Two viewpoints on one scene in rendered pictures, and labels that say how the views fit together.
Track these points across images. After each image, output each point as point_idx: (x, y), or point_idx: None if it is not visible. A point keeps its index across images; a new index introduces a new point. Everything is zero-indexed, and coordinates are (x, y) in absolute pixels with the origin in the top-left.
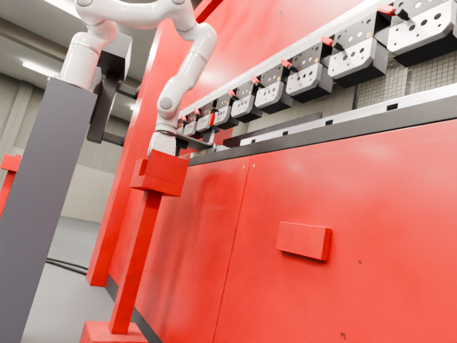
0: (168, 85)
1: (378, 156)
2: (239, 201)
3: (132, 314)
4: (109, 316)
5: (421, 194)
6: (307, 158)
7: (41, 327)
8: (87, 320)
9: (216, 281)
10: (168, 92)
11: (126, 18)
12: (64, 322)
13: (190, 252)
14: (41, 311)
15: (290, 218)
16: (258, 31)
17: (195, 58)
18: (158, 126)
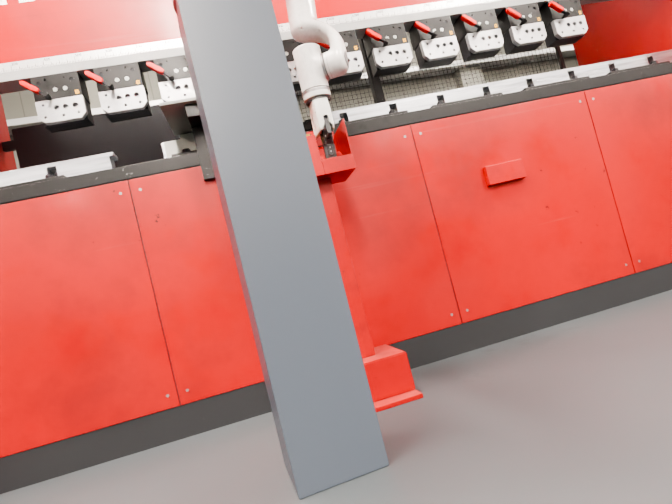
0: (339, 35)
1: (528, 115)
2: (416, 167)
3: (235, 403)
4: (194, 441)
5: (555, 131)
6: (479, 121)
7: (257, 460)
8: (214, 448)
9: (426, 242)
10: (344, 45)
11: None
12: (230, 455)
13: (358, 243)
14: (163, 491)
15: (485, 163)
16: None
17: (314, 1)
18: (325, 90)
